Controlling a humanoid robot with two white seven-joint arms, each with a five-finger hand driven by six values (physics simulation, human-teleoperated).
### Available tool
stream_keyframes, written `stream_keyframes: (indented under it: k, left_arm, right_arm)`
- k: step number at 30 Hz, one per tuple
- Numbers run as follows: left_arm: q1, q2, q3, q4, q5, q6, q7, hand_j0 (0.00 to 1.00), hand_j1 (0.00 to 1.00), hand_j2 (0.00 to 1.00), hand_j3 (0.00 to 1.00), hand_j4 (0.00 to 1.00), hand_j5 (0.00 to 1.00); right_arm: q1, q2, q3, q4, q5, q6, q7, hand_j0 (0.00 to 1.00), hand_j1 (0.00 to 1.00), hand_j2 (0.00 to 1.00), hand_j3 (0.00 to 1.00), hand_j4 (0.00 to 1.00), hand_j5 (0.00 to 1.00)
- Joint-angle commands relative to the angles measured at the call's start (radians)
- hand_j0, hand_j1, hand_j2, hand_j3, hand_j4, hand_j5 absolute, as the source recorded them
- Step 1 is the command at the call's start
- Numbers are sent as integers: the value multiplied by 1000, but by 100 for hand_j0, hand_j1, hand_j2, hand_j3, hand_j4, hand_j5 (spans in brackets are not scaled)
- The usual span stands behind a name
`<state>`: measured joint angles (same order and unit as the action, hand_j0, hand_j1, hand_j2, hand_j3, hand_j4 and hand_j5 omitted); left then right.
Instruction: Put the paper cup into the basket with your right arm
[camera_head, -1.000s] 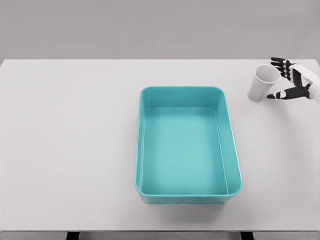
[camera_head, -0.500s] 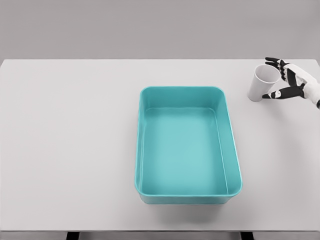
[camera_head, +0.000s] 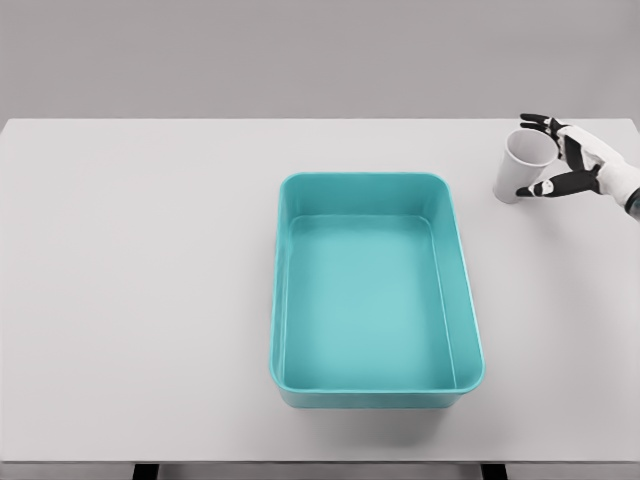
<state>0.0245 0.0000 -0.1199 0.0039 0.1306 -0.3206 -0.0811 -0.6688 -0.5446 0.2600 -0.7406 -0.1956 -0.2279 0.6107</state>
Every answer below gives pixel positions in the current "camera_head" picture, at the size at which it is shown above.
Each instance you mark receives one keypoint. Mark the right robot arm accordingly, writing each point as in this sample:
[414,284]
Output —
[631,187]

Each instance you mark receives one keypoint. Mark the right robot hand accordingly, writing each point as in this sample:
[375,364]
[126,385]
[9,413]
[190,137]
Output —
[590,156]

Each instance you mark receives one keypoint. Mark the white paper cup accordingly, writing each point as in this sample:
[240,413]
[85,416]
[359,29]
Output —
[522,162]

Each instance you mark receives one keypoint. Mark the teal plastic basket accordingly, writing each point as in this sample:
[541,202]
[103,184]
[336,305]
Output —
[375,295]

